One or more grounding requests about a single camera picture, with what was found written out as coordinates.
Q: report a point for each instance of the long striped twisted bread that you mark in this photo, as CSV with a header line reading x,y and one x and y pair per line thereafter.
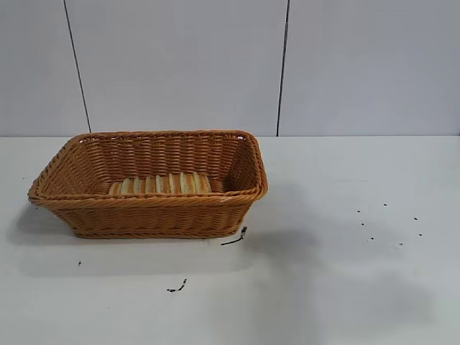
x,y
161,185

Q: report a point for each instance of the brown woven wicker basket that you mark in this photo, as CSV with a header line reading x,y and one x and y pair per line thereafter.
x,y
151,212

